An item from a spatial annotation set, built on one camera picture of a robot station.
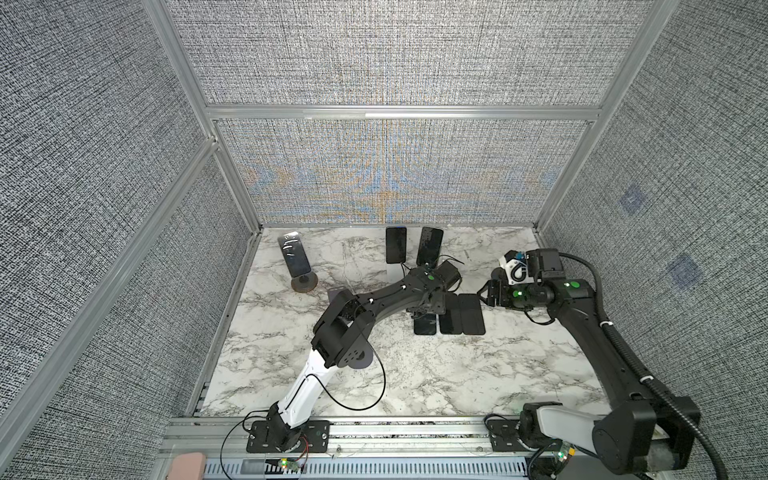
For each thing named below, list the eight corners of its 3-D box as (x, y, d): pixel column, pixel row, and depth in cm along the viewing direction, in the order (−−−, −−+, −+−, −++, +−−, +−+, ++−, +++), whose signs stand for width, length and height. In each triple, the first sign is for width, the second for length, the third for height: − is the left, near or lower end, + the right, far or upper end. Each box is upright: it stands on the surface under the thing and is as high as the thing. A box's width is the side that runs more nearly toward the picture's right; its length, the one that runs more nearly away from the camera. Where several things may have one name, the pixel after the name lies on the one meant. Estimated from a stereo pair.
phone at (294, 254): (294, 290, 103) (281, 260, 90) (290, 265, 110) (277, 234, 97) (313, 285, 105) (304, 255, 92) (308, 261, 112) (298, 230, 99)
